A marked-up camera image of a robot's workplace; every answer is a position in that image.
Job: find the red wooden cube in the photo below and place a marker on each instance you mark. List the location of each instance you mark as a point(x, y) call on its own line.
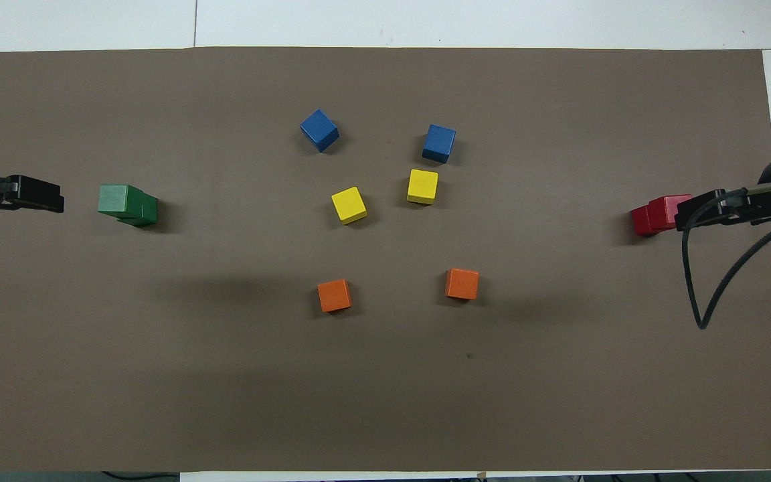
point(665, 209)
point(641, 222)

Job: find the green wooden cube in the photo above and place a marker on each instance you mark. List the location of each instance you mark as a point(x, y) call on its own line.
point(146, 211)
point(114, 201)

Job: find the orange wooden cube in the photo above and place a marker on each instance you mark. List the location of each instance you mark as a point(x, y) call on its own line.
point(462, 284)
point(334, 295)

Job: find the blue wooden cube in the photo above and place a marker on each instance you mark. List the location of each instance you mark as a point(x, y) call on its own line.
point(319, 130)
point(439, 143)

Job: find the yellow wooden cube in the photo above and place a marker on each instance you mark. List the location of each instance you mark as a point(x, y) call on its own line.
point(422, 186)
point(349, 204)

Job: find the brown paper table mat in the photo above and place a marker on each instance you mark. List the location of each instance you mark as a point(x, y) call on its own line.
point(385, 388)

